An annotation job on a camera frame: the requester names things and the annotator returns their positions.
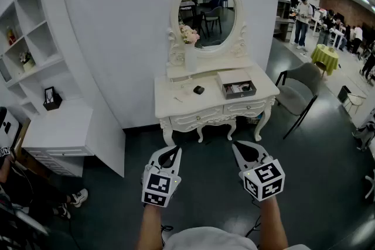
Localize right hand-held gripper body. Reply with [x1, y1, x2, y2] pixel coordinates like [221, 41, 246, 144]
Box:
[238, 156, 285, 202]

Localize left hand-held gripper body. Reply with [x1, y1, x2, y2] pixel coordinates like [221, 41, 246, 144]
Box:
[142, 164, 182, 208]

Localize white jewellery box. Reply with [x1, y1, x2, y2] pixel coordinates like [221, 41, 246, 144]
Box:
[216, 69, 257, 100]

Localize person's left forearm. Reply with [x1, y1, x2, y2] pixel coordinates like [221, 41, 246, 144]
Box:
[137, 203, 165, 250]

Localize person's right forearm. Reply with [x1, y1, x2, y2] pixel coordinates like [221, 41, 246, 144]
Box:
[259, 196, 289, 250]

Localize white carved table base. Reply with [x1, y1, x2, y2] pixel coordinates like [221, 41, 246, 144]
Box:
[159, 96, 276, 146]

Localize white dressing table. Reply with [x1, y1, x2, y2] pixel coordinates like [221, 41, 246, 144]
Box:
[154, 63, 281, 119]

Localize grey upholstered chair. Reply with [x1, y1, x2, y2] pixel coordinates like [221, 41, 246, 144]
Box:
[274, 62, 322, 140]

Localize person's white shirt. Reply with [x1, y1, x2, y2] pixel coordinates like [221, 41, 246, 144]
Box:
[162, 227, 311, 250]

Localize small white open drawer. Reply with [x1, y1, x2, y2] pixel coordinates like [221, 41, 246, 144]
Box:
[169, 76, 193, 84]

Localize white vase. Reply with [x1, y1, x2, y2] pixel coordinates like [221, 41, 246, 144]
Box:
[183, 43, 199, 73]

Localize black waste bin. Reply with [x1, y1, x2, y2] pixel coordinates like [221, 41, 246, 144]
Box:
[337, 85, 352, 103]

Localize white office chair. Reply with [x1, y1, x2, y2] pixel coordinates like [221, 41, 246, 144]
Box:
[364, 168, 375, 200]

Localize grey backpack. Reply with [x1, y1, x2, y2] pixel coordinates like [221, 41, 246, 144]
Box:
[353, 109, 375, 152]

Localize green cloth round table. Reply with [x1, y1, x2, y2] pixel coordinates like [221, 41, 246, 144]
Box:
[310, 43, 340, 76]

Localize grey cabinet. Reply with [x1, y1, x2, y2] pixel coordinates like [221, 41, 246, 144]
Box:
[274, 0, 296, 42]

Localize white carved oval mirror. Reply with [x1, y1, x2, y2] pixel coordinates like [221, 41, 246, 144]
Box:
[166, 0, 248, 67]

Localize small potted flowers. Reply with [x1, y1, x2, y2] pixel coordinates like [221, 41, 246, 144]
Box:
[19, 51, 36, 73]

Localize white cubby shelf unit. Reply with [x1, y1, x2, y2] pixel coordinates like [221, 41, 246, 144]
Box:
[0, 0, 97, 115]

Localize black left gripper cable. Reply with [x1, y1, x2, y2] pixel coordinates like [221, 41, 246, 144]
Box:
[160, 224, 174, 245]

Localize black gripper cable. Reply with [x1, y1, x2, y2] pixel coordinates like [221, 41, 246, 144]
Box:
[245, 215, 262, 238]
[160, 224, 174, 245]

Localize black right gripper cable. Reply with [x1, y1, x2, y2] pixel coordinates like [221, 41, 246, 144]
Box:
[245, 215, 262, 238]

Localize white wire stool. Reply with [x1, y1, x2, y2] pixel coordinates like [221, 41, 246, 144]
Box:
[344, 93, 367, 114]

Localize black picture frame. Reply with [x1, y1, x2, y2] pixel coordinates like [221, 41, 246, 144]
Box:
[43, 86, 63, 111]

